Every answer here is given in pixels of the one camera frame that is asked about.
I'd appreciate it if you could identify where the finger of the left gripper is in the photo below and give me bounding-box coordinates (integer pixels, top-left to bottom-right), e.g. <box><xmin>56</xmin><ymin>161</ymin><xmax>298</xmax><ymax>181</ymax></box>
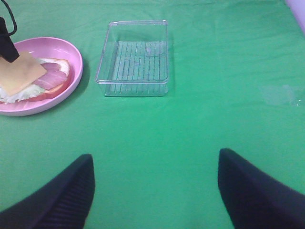
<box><xmin>0</xmin><ymin>17</ymin><xmax>20</xmax><ymax>62</ymax></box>

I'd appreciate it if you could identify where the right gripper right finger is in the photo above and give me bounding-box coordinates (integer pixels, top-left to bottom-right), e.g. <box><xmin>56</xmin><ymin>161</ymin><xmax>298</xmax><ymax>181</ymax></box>
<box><xmin>218</xmin><ymin>148</ymin><xmax>305</xmax><ymax>229</ymax></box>

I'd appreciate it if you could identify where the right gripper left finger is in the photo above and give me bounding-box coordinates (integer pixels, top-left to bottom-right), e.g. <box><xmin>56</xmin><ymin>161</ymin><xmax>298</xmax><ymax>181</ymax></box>
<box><xmin>0</xmin><ymin>154</ymin><xmax>95</xmax><ymax>229</ymax></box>

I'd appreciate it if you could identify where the yellow toy cheese slice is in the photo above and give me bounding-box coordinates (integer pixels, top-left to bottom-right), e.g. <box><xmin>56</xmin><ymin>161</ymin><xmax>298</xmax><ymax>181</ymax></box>
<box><xmin>0</xmin><ymin>52</ymin><xmax>47</xmax><ymax>96</ymax></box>

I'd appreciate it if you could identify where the toy bacon strip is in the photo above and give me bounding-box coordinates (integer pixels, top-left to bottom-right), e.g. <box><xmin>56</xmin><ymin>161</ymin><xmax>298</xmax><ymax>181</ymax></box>
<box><xmin>33</xmin><ymin>71</ymin><xmax>68</xmax><ymax>89</ymax></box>
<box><xmin>41</xmin><ymin>62</ymin><xmax>61</xmax><ymax>71</ymax></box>

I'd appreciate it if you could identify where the green toy lettuce leaf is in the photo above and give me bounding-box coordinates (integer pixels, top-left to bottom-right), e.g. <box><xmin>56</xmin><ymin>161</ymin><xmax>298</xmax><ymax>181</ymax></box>
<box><xmin>0</xmin><ymin>83</ymin><xmax>34</xmax><ymax>103</ymax></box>

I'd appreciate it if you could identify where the toy bread slice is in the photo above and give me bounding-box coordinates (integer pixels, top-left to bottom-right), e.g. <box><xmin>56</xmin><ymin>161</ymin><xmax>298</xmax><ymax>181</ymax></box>
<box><xmin>26</xmin><ymin>58</ymin><xmax>71</xmax><ymax>102</ymax></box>

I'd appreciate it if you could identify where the pink round plate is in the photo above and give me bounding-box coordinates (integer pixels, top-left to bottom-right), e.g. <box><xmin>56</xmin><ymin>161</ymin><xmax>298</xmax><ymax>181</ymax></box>
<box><xmin>0</xmin><ymin>37</ymin><xmax>83</xmax><ymax>116</ymax></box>

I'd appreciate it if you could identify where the right clear plastic tray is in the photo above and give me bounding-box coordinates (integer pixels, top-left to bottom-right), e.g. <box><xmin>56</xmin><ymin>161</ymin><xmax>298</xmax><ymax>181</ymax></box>
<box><xmin>95</xmin><ymin>20</ymin><xmax>169</xmax><ymax>97</ymax></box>

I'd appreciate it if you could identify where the green tablecloth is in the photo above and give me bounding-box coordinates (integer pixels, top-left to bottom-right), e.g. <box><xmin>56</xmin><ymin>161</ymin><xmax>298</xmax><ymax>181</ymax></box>
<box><xmin>0</xmin><ymin>0</ymin><xmax>305</xmax><ymax>229</ymax></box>

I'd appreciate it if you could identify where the left black cable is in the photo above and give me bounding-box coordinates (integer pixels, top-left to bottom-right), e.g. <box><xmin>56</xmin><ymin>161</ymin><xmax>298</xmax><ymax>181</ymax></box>
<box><xmin>1</xmin><ymin>0</ymin><xmax>18</xmax><ymax>35</ymax></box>

